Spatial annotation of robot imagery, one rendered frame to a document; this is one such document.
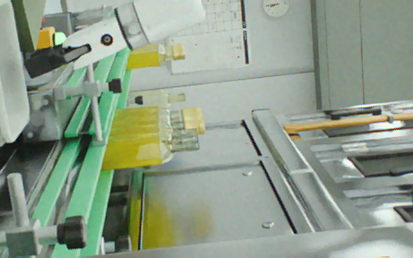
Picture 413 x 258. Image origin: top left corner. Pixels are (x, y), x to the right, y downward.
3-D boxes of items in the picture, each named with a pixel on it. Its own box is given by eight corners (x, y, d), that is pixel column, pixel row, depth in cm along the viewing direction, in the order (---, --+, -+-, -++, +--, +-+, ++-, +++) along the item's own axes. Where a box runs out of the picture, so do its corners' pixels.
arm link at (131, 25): (149, 48, 105) (133, 55, 105) (150, 38, 113) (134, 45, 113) (131, 4, 103) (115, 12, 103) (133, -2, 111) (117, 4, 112)
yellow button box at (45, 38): (23, 62, 160) (54, 58, 160) (19, 31, 158) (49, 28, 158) (29, 56, 167) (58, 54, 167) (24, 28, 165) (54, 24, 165)
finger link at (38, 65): (65, 67, 105) (28, 82, 106) (68, 64, 108) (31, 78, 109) (57, 49, 104) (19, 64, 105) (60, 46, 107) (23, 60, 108)
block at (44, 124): (22, 145, 122) (60, 141, 122) (14, 96, 120) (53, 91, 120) (26, 140, 126) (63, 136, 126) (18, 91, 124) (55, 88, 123)
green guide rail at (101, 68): (58, 100, 125) (100, 96, 125) (57, 96, 125) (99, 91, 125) (115, 12, 295) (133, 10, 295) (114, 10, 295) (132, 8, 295)
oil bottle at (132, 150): (69, 175, 131) (176, 163, 130) (65, 148, 129) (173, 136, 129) (73, 166, 136) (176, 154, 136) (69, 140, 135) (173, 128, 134)
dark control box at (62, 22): (42, 45, 187) (72, 42, 187) (38, 17, 185) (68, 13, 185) (47, 41, 195) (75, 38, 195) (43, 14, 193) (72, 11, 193)
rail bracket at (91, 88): (62, 150, 123) (128, 143, 122) (48, 62, 119) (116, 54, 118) (64, 146, 125) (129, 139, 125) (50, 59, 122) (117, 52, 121)
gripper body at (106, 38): (138, 53, 105) (73, 79, 106) (140, 41, 115) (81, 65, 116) (120, 9, 103) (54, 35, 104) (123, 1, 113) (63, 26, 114)
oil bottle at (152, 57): (108, 72, 237) (185, 63, 237) (106, 56, 236) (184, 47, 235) (109, 69, 243) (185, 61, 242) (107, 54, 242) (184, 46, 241)
